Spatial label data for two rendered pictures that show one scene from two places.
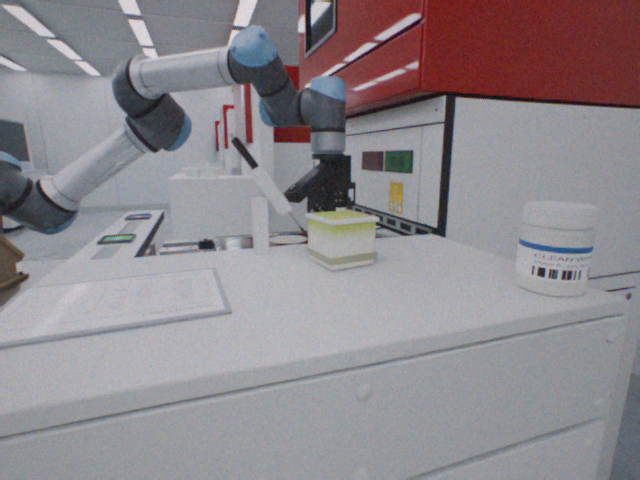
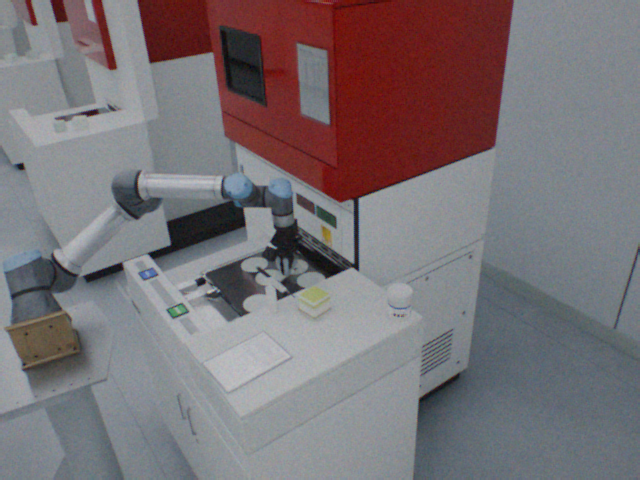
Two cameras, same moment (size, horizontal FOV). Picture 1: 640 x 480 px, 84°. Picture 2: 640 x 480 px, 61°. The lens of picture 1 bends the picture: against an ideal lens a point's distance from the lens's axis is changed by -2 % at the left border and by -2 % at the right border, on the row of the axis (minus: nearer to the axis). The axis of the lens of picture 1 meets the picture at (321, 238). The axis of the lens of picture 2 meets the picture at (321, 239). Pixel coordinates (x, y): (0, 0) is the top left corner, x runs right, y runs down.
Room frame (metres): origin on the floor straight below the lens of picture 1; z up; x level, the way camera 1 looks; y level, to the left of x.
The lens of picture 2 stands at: (-0.79, 0.30, 2.01)
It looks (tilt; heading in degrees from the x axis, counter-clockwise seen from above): 31 degrees down; 345
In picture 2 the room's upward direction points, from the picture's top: 3 degrees counter-clockwise
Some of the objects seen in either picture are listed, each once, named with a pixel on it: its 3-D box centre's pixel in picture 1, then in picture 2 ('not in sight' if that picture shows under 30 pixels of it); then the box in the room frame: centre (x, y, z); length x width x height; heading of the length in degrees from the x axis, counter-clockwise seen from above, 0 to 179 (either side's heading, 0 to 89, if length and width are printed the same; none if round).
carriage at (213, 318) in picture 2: not in sight; (205, 316); (0.72, 0.30, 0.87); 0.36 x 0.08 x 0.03; 19
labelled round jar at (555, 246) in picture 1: (553, 246); (399, 302); (0.39, -0.26, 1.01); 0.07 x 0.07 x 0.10
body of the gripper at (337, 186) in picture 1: (330, 181); (286, 237); (0.81, -0.02, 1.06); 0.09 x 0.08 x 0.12; 125
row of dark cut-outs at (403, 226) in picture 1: (379, 217); (315, 241); (0.90, -0.15, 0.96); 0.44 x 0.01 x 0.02; 19
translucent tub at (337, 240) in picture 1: (340, 238); (314, 303); (0.49, -0.03, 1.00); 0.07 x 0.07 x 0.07; 28
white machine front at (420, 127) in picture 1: (354, 187); (290, 209); (1.07, -0.10, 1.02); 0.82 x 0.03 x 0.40; 19
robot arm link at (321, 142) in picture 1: (327, 144); (282, 217); (0.81, -0.01, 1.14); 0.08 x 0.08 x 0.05
